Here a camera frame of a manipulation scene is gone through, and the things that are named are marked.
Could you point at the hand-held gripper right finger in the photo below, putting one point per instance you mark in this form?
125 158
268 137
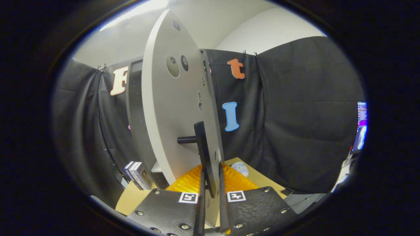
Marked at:
223 213

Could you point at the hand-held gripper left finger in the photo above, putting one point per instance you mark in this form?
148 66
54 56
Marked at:
200 213

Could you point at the white round object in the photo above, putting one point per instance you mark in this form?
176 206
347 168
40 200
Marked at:
240 168

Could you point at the black backdrop cloth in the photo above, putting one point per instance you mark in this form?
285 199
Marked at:
295 114

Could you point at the grey cabinet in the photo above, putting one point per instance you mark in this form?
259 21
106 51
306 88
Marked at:
134 108

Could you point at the computer monitor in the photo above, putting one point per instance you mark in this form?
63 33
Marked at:
361 124

